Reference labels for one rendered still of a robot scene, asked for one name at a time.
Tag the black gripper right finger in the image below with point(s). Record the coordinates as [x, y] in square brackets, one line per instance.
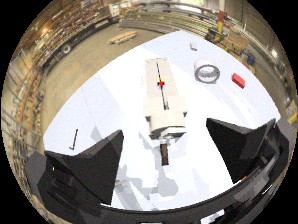
[237, 145]

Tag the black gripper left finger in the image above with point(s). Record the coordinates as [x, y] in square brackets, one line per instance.
[96, 167]

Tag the red flat block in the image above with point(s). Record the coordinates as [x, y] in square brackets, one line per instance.
[238, 80]

